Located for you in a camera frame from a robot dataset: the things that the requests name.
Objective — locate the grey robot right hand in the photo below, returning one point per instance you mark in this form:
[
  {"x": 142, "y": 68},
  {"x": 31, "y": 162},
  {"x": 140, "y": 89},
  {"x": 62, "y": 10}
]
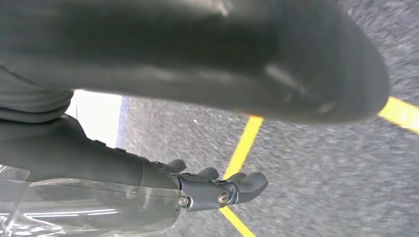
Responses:
[{"x": 196, "y": 59}]

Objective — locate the yellow floor tape square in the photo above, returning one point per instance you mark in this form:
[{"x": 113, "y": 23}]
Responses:
[{"x": 244, "y": 147}]

